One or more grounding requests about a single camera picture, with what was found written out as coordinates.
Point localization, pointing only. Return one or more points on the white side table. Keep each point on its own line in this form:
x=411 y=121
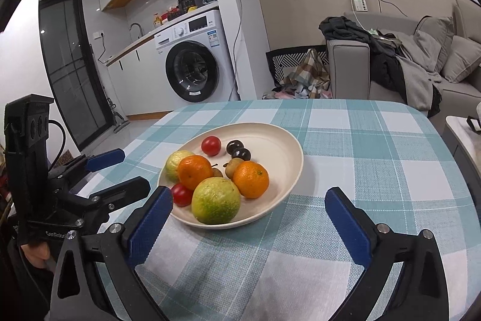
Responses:
x=462 y=136

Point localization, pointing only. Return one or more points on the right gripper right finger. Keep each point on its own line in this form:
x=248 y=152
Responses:
x=420 y=292

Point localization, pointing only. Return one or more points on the plaid cloth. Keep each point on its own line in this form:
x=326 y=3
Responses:
x=309 y=80

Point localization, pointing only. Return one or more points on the black clothes pile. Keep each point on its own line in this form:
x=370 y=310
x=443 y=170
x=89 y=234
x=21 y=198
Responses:
x=388 y=66

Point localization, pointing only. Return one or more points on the orange mandarin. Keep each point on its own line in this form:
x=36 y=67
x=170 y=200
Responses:
x=192 y=170
x=251 y=179

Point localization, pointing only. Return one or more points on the person's left hand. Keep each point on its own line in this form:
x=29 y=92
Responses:
x=39 y=255

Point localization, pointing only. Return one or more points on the grey cushion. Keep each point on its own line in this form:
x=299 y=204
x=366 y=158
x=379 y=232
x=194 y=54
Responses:
x=464 y=57

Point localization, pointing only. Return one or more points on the grey sofa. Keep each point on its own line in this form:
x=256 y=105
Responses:
x=458 y=99

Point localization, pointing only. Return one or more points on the dark grape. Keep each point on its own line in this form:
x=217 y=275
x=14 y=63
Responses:
x=241 y=153
x=233 y=145

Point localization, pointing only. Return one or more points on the black laundry basket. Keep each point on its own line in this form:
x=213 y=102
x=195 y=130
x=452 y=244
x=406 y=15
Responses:
x=283 y=61

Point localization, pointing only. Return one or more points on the cream round plate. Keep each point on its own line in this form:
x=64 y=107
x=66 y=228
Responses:
x=273 y=147

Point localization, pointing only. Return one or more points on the dark glass door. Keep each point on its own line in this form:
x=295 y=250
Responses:
x=72 y=72

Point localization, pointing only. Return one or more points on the green yellow guava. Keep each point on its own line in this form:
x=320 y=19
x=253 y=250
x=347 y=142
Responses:
x=216 y=200

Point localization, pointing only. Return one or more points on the brown longan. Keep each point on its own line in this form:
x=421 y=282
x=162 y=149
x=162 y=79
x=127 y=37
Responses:
x=231 y=166
x=217 y=172

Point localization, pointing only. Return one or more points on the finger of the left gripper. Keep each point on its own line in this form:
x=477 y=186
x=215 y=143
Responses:
x=100 y=204
x=101 y=161

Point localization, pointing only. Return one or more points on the white washing machine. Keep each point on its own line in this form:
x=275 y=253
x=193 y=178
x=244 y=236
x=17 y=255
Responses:
x=195 y=59

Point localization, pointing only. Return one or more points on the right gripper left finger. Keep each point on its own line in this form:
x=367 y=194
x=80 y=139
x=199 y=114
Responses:
x=120 y=248

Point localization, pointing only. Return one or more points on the red cherry tomato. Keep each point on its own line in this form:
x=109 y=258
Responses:
x=211 y=146
x=181 y=195

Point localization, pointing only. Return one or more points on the black rice cooker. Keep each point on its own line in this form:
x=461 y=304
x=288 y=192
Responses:
x=185 y=5

